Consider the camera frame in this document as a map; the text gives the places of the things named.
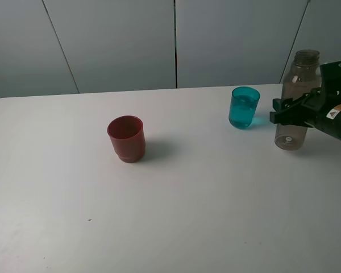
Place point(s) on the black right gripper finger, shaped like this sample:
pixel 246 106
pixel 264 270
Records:
pixel 289 103

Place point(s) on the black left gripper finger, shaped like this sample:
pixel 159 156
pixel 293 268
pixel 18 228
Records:
pixel 290 117

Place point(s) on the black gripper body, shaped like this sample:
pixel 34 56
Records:
pixel 315 108

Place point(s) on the teal transparent plastic cup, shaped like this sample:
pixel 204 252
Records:
pixel 243 105

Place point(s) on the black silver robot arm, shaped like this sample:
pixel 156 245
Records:
pixel 334 114

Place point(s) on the red plastic cup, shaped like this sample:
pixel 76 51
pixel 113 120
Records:
pixel 127 136

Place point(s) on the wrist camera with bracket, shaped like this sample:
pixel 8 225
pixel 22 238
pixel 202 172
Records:
pixel 331 83

